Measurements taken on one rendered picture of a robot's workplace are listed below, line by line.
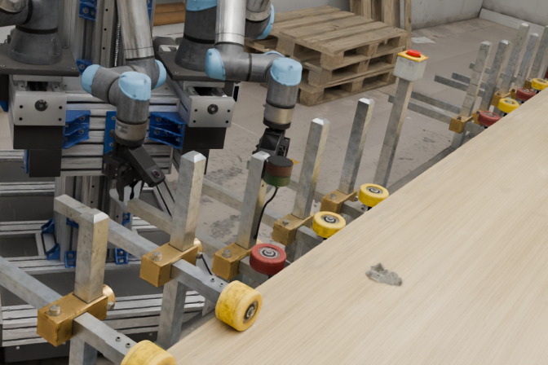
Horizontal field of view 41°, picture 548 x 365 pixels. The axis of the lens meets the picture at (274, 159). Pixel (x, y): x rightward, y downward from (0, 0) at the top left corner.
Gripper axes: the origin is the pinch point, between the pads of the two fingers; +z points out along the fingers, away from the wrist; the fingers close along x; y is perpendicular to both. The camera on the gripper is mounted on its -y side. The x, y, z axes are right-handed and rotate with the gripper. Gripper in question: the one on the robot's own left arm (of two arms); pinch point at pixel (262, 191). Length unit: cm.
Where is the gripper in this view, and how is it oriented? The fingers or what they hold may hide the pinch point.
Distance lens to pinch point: 192.6
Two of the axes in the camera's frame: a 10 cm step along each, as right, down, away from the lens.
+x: -9.6, -2.5, 1.5
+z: -1.7, 9.0, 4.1
